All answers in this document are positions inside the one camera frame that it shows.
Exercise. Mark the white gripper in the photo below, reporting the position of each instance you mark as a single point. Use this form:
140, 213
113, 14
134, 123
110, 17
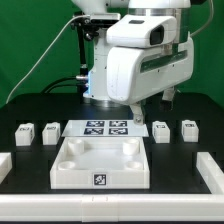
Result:
136, 74

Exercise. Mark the white square tabletop tray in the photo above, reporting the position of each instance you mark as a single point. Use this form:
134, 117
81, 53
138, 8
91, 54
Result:
101, 163

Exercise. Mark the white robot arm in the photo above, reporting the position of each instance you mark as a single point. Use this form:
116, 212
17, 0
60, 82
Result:
141, 48

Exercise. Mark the white sheet with fiducial tags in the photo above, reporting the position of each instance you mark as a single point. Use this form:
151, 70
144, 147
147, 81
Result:
104, 128

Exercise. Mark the white left fence piece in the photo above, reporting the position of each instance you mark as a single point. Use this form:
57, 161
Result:
5, 165

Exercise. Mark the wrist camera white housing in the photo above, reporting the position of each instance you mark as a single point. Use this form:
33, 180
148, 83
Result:
142, 31

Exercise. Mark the white right fence rail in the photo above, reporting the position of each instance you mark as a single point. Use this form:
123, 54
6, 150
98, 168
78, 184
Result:
211, 173

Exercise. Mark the white fence rail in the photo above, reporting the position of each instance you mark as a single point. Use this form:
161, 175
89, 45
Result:
112, 208
211, 173

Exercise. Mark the black camera on stand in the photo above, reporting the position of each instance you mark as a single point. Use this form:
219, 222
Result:
83, 40

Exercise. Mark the white front fence rail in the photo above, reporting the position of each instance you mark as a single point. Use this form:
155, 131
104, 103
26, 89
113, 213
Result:
112, 208

